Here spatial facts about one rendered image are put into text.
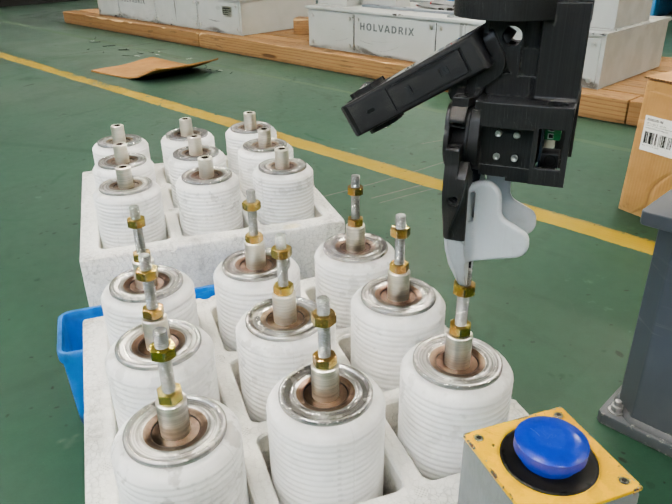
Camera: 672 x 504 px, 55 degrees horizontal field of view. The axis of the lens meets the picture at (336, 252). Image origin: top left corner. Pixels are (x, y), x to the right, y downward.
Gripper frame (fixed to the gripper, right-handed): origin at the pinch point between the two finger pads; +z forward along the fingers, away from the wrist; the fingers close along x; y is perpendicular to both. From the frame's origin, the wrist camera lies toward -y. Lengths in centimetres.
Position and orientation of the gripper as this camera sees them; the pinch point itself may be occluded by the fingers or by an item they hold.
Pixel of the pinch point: (456, 263)
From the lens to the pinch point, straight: 51.8
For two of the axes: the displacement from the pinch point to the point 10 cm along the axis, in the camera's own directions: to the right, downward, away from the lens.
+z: 0.1, 8.9, 4.5
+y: 9.2, 1.6, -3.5
